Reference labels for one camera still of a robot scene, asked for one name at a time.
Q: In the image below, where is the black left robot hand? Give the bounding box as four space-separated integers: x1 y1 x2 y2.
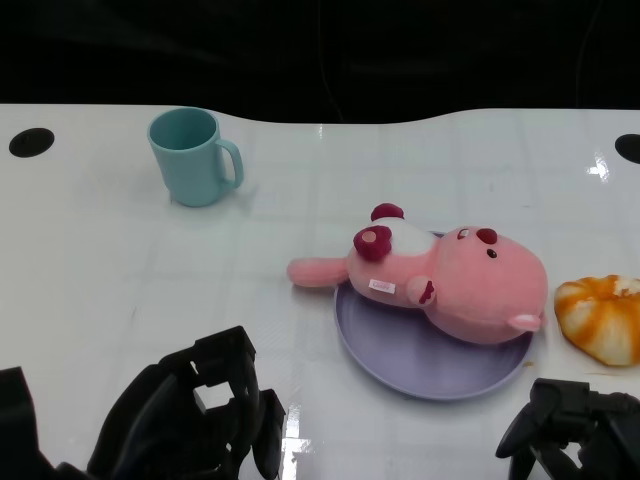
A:
87 325 287 480

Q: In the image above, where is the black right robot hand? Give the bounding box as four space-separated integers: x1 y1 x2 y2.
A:
495 378 640 480

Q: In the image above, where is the pink plush doll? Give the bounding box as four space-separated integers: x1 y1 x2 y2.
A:
286 202 549 347

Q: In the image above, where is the lavender plastic plate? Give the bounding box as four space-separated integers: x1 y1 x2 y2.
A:
333 230 535 401

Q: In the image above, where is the orange striped bread bun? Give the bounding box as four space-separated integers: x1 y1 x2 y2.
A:
553 273 640 369

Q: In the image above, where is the teal plastic mug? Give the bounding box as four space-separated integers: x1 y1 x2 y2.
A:
146 107 245 208

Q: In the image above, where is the black round table grommet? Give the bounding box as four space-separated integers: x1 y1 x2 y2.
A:
8 127 55 160
613 133 640 165

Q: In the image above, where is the thin dark background cable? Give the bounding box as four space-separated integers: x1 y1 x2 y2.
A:
318 59 347 122
574 0 604 110

